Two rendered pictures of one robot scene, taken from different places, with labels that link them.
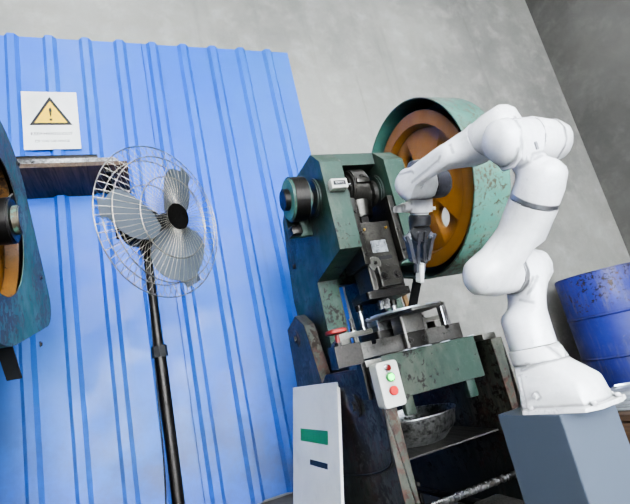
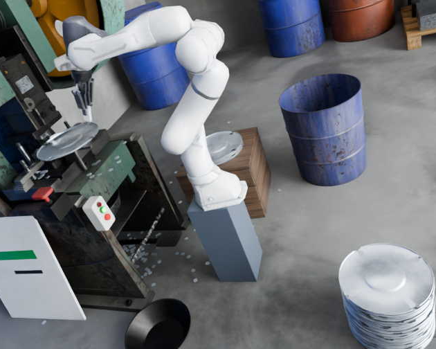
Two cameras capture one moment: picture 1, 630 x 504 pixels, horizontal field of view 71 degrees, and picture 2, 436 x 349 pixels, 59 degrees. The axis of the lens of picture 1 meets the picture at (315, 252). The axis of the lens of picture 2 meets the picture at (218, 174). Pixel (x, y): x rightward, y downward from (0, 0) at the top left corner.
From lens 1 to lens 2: 0.78 m
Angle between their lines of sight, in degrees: 59
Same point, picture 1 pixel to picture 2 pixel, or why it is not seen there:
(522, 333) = (200, 167)
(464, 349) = (121, 153)
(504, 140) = (199, 59)
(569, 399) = (228, 197)
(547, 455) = (218, 225)
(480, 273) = (179, 144)
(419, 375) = (104, 188)
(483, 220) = not seen: hidden behind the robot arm
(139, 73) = not seen: outside the picture
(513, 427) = (197, 216)
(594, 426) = not seen: hidden behind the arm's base
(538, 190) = (216, 89)
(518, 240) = (199, 118)
